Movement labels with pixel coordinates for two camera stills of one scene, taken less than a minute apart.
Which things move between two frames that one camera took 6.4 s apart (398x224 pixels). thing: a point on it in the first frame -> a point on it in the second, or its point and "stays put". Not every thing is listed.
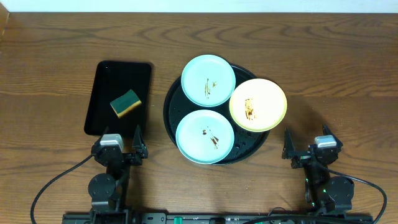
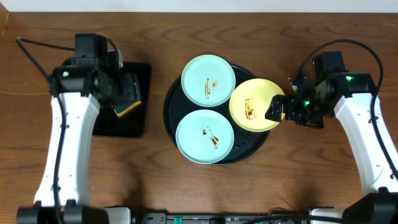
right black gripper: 289,152 -> 291,101
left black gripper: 123,156 -> 128,90
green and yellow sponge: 128,101 stays put
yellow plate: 258,105 stays put
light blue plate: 204,137 stays put
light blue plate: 208,81 stays put
